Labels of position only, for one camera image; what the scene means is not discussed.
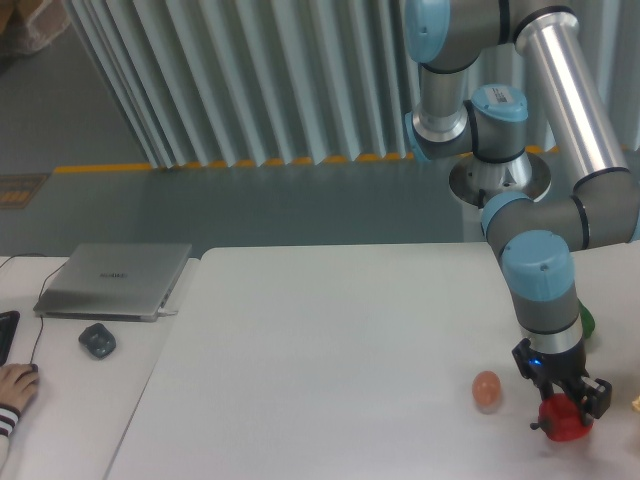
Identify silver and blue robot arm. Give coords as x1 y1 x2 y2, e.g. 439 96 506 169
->
404 1 639 432

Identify white folding partition screen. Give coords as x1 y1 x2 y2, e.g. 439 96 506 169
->
62 0 640 169

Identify striped sleeve forearm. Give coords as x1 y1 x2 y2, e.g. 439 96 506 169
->
0 405 21 468

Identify red bell pepper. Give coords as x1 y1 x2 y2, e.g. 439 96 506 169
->
530 394 593 443

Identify white usb plug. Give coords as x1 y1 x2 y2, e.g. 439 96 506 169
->
158 309 178 317

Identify brown egg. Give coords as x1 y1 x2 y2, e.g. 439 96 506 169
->
472 370 502 407

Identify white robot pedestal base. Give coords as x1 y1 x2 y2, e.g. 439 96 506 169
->
461 202 485 242

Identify dark grey earbuds case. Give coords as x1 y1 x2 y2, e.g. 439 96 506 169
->
78 323 117 360

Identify black mouse cable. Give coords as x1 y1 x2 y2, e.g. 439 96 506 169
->
0 252 70 366

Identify black keyboard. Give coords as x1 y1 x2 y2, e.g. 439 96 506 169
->
0 310 20 366

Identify green bell pepper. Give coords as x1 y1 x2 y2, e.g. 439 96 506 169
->
579 302 596 339

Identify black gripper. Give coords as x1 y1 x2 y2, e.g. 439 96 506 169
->
512 339 612 426

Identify cardboard boxes in plastic wrap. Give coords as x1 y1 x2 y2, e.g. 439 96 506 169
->
1 1 71 74

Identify silver closed laptop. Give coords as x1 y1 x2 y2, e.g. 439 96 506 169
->
34 243 192 322

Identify person's hand on mouse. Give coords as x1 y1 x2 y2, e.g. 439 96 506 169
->
1 364 38 414

